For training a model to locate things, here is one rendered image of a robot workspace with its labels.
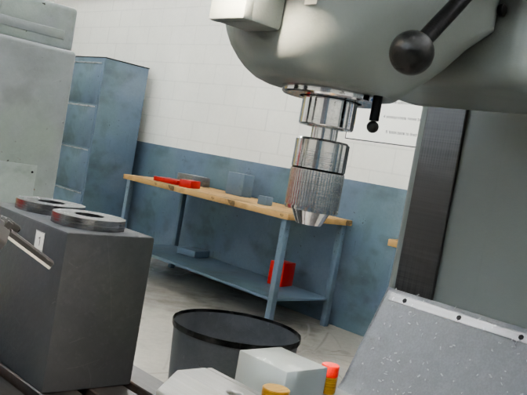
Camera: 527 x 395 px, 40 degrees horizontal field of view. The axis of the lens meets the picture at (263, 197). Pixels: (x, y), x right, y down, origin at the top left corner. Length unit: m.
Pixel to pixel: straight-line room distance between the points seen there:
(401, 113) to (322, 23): 5.26
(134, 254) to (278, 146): 5.74
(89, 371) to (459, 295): 0.47
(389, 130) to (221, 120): 2.04
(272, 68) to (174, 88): 7.35
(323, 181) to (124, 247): 0.34
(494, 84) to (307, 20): 0.20
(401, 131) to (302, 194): 5.17
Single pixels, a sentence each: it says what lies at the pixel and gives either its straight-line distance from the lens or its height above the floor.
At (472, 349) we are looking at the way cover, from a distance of 0.94.
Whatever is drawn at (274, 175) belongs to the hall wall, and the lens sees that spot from 6.57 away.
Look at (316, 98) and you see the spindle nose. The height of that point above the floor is 1.30.
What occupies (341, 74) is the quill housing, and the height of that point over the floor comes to 1.32.
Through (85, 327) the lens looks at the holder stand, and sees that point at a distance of 0.88.
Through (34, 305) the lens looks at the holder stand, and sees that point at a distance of 0.90.
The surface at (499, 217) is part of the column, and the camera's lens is 0.95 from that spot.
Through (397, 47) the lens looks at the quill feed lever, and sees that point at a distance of 0.49.
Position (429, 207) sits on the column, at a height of 1.22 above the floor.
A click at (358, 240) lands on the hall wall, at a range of 5.89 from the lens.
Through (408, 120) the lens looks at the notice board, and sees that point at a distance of 5.74.
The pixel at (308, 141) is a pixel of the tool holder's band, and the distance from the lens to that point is 0.61.
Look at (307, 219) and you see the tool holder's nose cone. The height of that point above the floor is 1.20.
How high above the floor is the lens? 1.24
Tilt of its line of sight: 3 degrees down
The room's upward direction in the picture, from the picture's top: 10 degrees clockwise
